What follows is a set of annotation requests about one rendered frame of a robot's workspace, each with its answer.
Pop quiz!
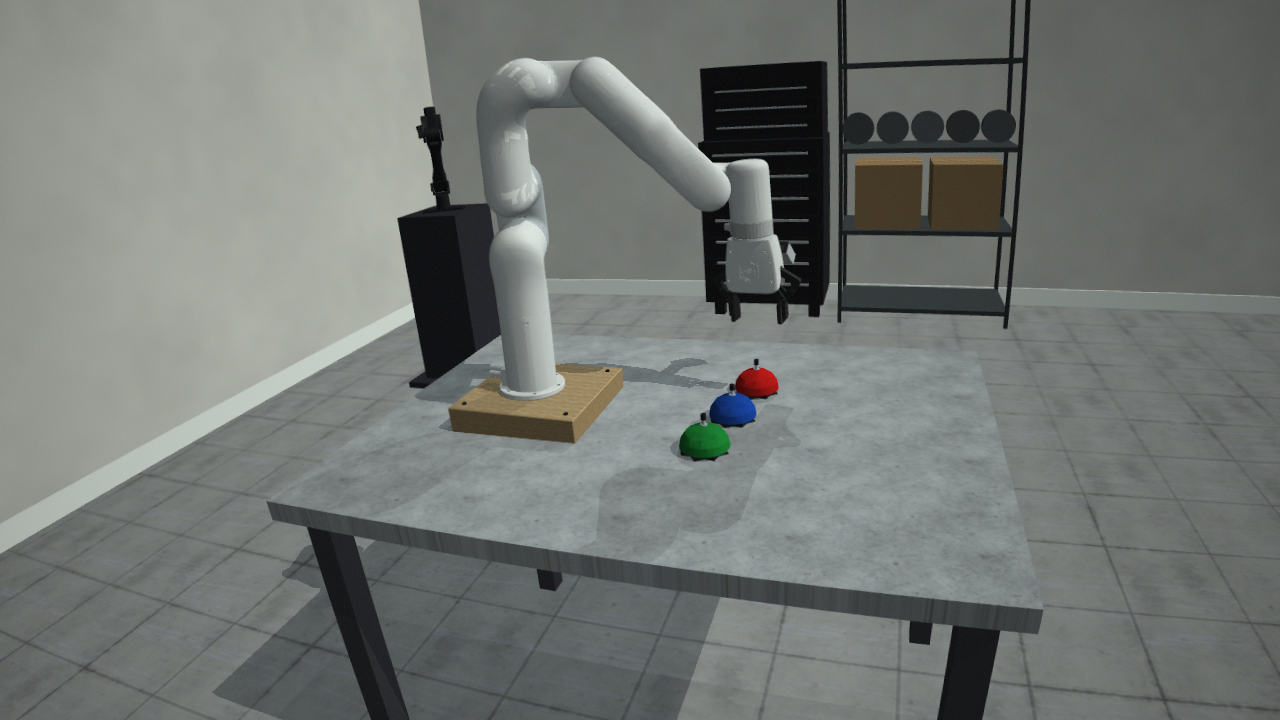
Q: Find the red dome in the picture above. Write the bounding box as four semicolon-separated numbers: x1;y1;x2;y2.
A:
735;359;780;400

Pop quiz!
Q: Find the green dome bell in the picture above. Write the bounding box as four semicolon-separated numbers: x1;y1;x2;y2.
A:
678;413;730;462

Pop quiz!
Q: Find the blue dome bell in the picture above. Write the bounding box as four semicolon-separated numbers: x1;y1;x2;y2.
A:
709;384;756;428

